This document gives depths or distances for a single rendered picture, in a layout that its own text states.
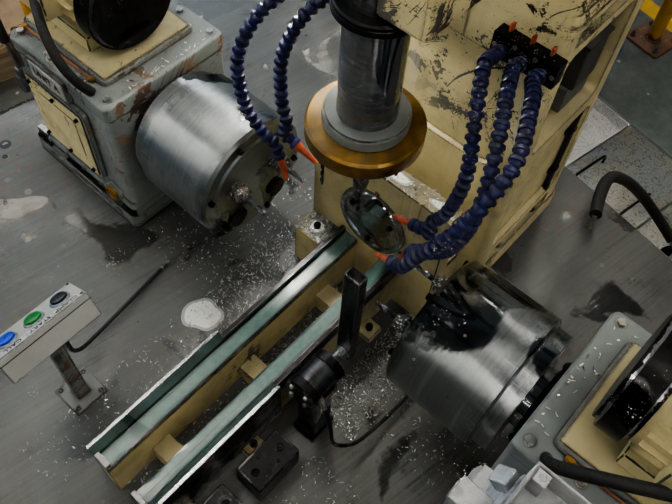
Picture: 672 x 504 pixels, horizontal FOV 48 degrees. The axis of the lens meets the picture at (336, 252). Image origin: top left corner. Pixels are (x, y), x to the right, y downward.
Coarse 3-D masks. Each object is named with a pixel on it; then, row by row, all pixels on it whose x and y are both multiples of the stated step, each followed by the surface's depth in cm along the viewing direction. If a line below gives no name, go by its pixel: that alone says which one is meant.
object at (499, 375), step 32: (448, 288) 115; (480, 288) 116; (512, 288) 119; (416, 320) 115; (448, 320) 113; (480, 320) 113; (512, 320) 113; (544, 320) 115; (416, 352) 115; (448, 352) 113; (480, 352) 111; (512, 352) 110; (544, 352) 112; (416, 384) 117; (448, 384) 113; (480, 384) 111; (512, 384) 110; (544, 384) 115; (448, 416) 116; (480, 416) 111; (512, 416) 117
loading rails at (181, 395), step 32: (320, 256) 146; (352, 256) 153; (288, 288) 142; (320, 288) 150; (384, 288) 147; (256, 320) 138; (288, 320) 147; (320, 320) 139; (192, 352) 133; (224, 352) 135; (256, 352) 144; (288, 352) 135; (160, 384) 129; (192, 384) 131; (224, 384) 141; (256, 384) 132; (128, 416) 126; (160, 416) 128; (192, 416) 138; (224, 416) 128; (256, 416) 130; (96, 448) 124; (128, 448) 125; (160, 448) 132; (192, 448) 125; (224, 448) 127; (128, 480) 133; (160, 480) 122; (192, 480) 124
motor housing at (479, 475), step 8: (472, 472) 84; (480, 472) 82; (488, 472) 82; (472, 480) 81; (480, 480) 81; (488, 480) 81; (480, 488) 81; (488, 488) 81; (496, 496) 79; (504, 496) 78
